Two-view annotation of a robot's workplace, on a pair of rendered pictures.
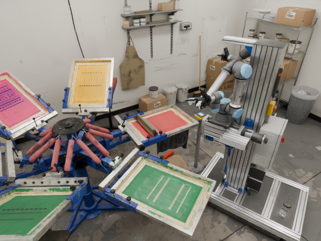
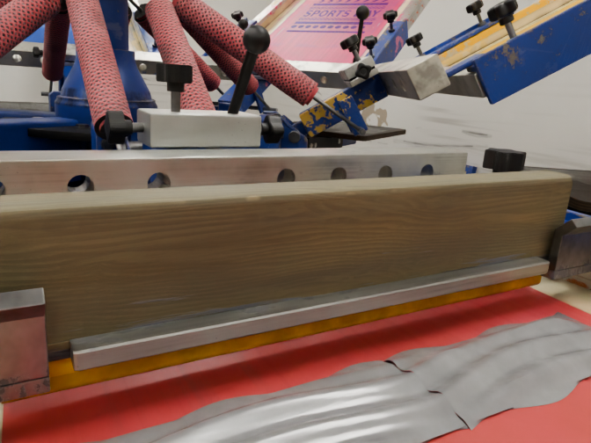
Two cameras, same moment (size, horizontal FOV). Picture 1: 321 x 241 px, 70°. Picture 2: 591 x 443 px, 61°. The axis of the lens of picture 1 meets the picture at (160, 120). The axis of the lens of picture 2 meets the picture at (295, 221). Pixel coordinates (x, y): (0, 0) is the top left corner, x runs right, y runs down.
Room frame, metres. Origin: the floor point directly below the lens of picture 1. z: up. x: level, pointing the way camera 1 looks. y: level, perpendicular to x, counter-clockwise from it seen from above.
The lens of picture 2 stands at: (2.29, -0.13, 1.12)
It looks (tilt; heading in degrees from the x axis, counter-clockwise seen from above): 16 degrees down; 90
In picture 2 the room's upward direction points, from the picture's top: 4 degrees clockwise
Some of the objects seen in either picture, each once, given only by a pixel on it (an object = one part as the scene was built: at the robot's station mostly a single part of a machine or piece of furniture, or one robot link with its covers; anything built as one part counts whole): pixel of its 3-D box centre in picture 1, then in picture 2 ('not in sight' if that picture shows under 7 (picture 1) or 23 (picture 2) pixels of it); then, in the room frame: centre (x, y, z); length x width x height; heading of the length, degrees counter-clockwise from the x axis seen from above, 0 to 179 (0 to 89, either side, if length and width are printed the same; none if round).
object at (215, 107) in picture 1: (214, 105); not in sight; (1.82, -0.49, 1.56); 0.11 x 0.08 x 0.11; 31
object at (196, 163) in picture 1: (197, 143); not in sight; (2.62, -0.54, 0.48); 0.22 x 0.22 x 0.96; 31
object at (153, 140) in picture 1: (155, 139); not in sight; (2.07, 0.07, 0.98); 0.30 x 0.05 x 0.07; 121
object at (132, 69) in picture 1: (132, 62); not in sight; (4.39, 0.54, 1.06); 0.53 x 0.07 x 1.05; 121
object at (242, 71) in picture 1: (238, 91); not in sight; (1.94, -0.72, 1.63); 0.15 x 0.12 x 0.55; 31
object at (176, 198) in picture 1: (147, 176); not in sight; (1.45, 0.12, 1.05); 1.08 x 0.61 x 0.23; 61
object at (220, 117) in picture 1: (222, 115); not in sight; (2.06, -0.65, 1.31); 0.15 x 0.15 x 0.10
